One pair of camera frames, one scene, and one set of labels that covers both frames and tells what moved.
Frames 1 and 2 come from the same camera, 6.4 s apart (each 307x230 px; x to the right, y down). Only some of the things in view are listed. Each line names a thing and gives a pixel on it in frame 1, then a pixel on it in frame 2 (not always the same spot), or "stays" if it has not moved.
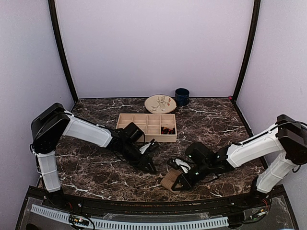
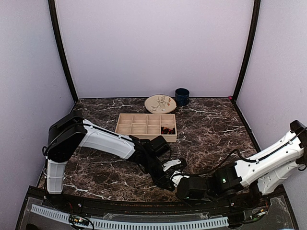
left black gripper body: x=130 y=156 to x=156 y=178
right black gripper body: x=204 y=170 to x=211 y=198
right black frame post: x=249 y=50 stays
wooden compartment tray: x=155 y=127 stays
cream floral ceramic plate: x=160 y=104 stays
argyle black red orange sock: x=166 y=131 stays
